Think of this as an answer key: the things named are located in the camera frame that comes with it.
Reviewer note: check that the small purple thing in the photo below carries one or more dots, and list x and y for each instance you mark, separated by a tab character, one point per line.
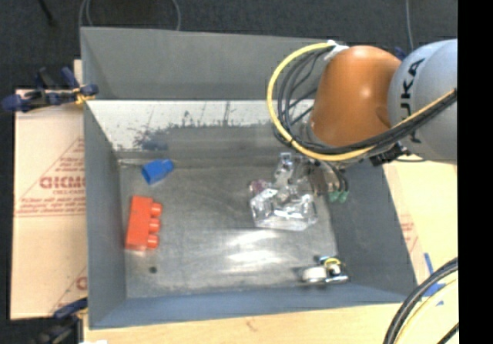
257	185

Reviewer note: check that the white and yellow small toy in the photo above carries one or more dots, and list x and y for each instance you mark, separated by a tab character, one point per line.
321	274

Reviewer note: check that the grey metal bin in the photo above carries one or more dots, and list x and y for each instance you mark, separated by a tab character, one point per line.
215	258

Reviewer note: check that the blue plastic cup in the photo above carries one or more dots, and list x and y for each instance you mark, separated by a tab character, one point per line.
157	171

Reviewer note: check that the orange-red studded toy block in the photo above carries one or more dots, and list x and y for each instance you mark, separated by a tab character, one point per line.
139	224

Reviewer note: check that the brown cardboard board red print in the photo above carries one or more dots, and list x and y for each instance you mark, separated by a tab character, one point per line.
46	242

